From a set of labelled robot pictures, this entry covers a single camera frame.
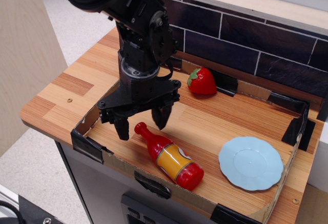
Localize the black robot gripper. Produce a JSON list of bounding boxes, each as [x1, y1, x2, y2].
[[97, 65, 181, 140]]

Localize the red hot sauce bottle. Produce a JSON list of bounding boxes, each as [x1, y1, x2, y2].
[[134, 122, 204, 191]]

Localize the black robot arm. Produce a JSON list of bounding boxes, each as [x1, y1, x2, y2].
[[68, 0, 181, 140]]

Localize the cardboard fence with black tape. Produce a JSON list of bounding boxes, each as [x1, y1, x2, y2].
[[67, 57, 323, 223]]

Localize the red toy strawberry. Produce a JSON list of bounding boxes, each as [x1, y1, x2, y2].
[[187, 67, 217, 94]]

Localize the grey control panel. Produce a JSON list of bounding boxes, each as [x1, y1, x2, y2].
[[121, 194, 170, 223]]

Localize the light blue plastic plate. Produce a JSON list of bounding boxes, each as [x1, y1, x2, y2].
[[218, 136, 283, 191]]

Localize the light plywood panel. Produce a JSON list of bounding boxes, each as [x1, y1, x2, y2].
[[1, 0, 67, 154]]

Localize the dark tile backsplash panel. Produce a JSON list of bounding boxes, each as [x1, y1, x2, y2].
[[162, 0, 327, 120]]

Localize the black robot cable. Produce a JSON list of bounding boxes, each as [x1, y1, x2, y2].
[[155, 58, 174, 81]]

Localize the black base with cable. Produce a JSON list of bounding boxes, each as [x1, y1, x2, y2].
[[1, 195, 63, 223]]

